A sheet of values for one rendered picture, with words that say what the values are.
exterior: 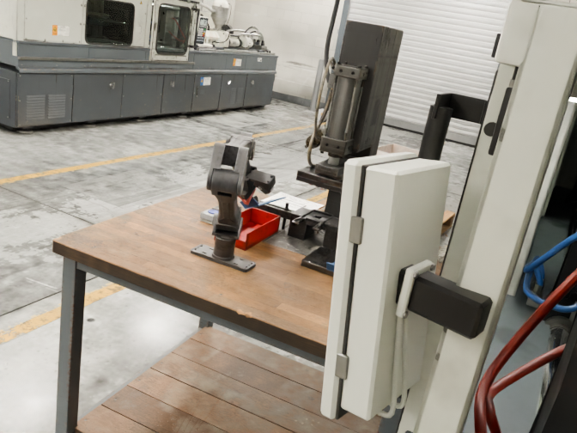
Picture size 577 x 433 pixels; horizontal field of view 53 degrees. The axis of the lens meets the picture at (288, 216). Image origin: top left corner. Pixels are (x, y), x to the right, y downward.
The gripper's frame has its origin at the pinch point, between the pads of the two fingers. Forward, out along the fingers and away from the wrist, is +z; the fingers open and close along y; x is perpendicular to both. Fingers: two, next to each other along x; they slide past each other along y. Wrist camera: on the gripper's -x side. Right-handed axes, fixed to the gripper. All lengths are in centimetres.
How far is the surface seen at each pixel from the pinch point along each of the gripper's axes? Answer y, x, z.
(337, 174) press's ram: 20.0, -24.2, -3.6
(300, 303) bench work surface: -31.8, -34.8, -4.8
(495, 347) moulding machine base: -29, -85, -13
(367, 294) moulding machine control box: -67, -63, -73
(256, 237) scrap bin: -6.9, -6.5, 7.7
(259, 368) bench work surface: -15, -4, 86
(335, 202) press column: 33.2, -18.1, 25.0
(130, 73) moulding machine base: 358, 397, 273
